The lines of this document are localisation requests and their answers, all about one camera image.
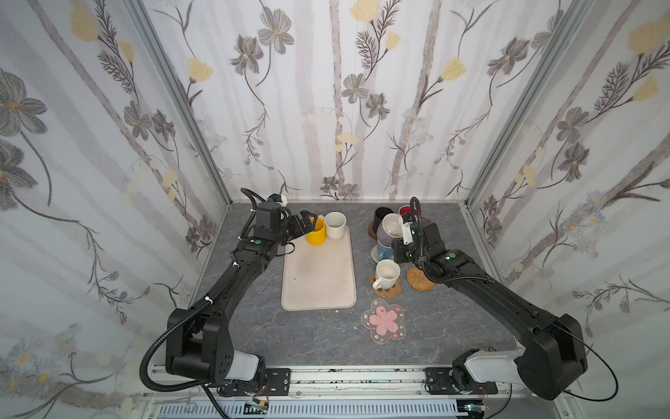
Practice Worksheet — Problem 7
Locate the woven multicolour round coaster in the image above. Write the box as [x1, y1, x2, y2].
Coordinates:
[370, 246, 380, 263]

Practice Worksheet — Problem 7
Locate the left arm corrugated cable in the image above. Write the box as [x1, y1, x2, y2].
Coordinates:
[138, 297, 213, 419]

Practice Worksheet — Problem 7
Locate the aluminium corner post left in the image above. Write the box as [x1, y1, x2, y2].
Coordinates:
[124, 0, 233, 208]

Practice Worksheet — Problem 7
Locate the aluminium corner post right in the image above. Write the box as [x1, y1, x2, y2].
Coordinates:
[463, 1, 593, 210]

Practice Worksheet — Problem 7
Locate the lavender mug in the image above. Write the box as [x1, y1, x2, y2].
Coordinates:
[376, 213, 403, 247]

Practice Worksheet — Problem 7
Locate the rattan wicker round coaster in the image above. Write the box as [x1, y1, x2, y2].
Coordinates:
[407, 267, 436, 292]

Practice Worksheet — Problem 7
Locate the brown cork round coaster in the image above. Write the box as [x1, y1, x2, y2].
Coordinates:
[367, 223, 378, 240]

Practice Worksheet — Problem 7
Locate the yellow mug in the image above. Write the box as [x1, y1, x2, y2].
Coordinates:
[305, 215, 326, 246]

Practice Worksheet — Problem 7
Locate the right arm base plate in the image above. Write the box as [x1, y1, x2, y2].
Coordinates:
[424, 367, 498, 396]

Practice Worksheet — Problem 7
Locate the white speckled cup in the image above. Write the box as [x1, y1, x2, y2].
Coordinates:
[323, 211, 347, 240]

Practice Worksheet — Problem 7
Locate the beige serving tray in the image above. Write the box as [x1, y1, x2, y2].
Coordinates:
[281, 230, 357, 312]

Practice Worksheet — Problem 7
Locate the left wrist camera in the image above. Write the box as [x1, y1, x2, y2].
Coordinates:
[267, 194, 288, 206]

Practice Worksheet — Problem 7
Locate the pink flower coaster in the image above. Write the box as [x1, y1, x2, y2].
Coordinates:
[360, 299, 408, 345]

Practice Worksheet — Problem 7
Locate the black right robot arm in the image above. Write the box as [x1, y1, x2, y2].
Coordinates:
[393, 219, 588, 401]

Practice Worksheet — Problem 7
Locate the brown paw coaster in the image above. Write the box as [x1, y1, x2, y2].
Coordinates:
[373, 279, 402, 300]

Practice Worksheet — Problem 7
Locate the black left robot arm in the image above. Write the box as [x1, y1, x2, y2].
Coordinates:
[165, 201, 319, 385]

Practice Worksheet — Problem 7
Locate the aluminium corner post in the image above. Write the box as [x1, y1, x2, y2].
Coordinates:
[124, 0, 233, 208]
[463, 1, 593, 210]

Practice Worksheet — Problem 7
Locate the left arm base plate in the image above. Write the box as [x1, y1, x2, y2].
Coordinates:
[216, 368, 291, 397]

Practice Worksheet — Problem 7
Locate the black ceramic mug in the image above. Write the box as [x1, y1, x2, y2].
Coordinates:
[373, 206, 394, 232]

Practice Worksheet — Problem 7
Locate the white mug red inside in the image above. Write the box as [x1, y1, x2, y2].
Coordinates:
[399, 205, 418, 222]

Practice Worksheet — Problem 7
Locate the white mug blue handle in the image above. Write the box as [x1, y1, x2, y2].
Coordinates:
[376, 244, 394, 261]

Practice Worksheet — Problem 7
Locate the plain white mug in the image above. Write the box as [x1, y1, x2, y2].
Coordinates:
[372, 259, 401, 290]

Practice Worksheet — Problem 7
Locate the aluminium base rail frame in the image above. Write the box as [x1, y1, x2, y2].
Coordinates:
[138, 363, 585, 419]

